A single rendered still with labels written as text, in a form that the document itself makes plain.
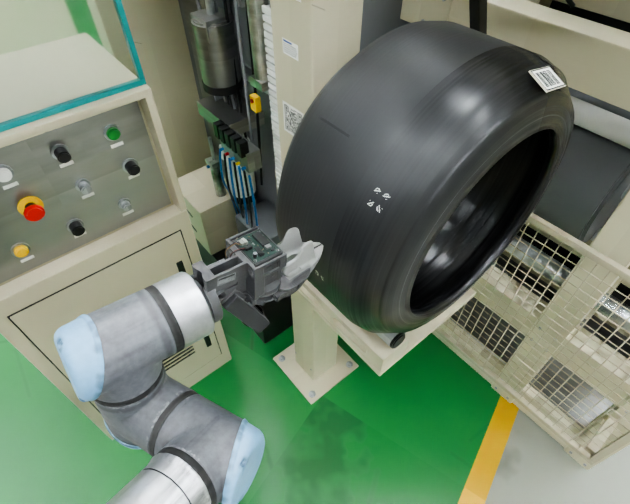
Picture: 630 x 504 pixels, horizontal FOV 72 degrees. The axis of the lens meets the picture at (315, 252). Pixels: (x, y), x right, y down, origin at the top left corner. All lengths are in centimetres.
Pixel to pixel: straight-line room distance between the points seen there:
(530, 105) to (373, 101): 22
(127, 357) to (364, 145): 41
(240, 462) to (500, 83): 59
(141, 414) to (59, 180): 71
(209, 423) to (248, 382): 138
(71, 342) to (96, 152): 70
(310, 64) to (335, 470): 142
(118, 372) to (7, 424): 170
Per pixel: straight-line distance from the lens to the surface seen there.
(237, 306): 60
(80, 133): 114
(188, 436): 56
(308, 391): 190
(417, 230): 62
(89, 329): 54
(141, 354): 54
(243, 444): 55
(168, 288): 55
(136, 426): 61
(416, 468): 185
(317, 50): 89
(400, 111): 65
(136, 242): 129
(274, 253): 58
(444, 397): 197
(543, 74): 75
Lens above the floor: 175
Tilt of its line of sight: 48 degrees down
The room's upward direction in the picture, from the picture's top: straight up
